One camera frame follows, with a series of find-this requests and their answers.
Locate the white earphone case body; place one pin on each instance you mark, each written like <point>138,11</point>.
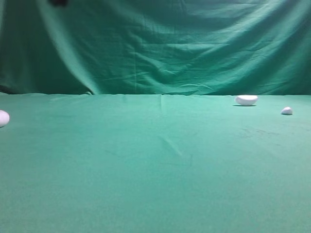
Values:
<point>4,118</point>

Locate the white earphone case lid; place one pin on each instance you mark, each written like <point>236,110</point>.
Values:
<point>246,100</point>

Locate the green backdrop curtain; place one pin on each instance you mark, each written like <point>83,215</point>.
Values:
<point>175,47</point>

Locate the green table cloth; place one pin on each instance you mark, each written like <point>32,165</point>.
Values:
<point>155,164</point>

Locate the white earbud far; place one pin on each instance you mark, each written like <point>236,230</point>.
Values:
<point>287,111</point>

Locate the dark object top edge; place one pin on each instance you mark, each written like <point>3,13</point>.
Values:
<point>57,3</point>

